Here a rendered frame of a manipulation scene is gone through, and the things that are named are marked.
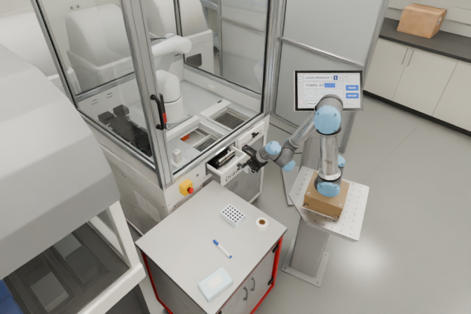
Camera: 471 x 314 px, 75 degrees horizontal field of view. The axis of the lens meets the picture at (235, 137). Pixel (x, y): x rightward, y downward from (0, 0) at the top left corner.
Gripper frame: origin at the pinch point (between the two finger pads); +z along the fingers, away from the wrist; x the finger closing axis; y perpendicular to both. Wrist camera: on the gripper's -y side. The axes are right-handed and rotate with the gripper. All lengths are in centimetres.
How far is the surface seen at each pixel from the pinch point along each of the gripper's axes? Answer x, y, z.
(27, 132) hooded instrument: -95, -49, -61
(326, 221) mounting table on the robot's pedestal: 9, 55, -19
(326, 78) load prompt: 97, -11, -21
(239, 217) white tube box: -24.0, 21.7, 0.7
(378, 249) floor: 72, 123, 26
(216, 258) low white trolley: -50, 28, -1
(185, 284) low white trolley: -70, 26, 1
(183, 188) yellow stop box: -36.3, -11.1, 9.1
